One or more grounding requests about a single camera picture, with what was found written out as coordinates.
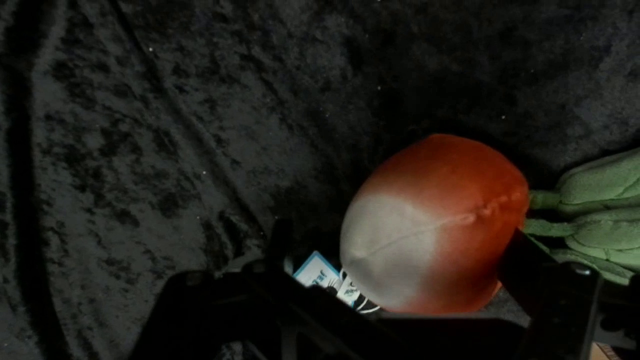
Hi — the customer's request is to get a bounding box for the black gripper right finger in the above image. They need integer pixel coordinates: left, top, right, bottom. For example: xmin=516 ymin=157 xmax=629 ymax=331
xmin=498 ymin=229 xmax=640 ymax=360

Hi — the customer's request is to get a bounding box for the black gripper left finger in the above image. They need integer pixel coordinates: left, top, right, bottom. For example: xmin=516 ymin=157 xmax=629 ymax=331
xmin=127 ymin=219 xmax=407 ymax=360

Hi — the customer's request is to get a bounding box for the red white turnip plushie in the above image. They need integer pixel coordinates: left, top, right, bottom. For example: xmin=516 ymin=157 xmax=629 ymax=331
xmin=290 ymin=130 xmax=640 ymax=318

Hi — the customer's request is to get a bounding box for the black velvet table cloth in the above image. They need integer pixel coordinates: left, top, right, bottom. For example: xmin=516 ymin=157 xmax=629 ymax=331
xmin=0 ymin=0 xmax=640 ymax=360

